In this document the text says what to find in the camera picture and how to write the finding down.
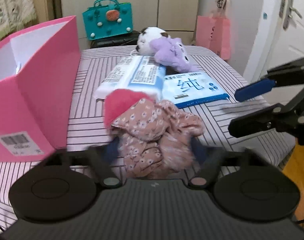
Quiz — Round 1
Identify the teal felt handbag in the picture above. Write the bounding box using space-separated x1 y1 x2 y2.
82 0 133 41

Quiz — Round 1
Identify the white door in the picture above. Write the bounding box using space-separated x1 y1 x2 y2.
256 0 304 106

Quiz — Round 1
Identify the purple plush toy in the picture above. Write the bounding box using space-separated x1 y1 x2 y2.
150 36 199 73

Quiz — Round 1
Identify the black suitcase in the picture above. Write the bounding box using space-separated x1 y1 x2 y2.
90 31 140 49

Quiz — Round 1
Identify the beige wardrobe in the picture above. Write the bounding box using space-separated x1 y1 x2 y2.
61 0 199 50

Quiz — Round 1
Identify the pink storage box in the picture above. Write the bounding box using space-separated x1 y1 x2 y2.
0 16 80 162

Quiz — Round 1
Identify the blue wet wipes pack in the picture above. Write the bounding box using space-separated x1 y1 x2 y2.
162 72 229 109

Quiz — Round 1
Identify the pink paper bag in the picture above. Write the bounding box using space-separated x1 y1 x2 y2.
195 0 231 60

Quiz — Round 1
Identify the silver door handle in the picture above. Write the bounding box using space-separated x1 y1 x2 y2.
283 0 303 31

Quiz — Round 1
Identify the pink floral cloth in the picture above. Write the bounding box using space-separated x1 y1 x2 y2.
109 98 205 179

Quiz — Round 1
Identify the white brown plush toy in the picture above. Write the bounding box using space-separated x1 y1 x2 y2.
136 27 170 56

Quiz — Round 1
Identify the cream knitted cardigan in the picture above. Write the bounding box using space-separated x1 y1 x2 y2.
0 0 37 40

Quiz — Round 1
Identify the white blue tissue pack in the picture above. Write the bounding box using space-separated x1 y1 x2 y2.
93 55 166 101

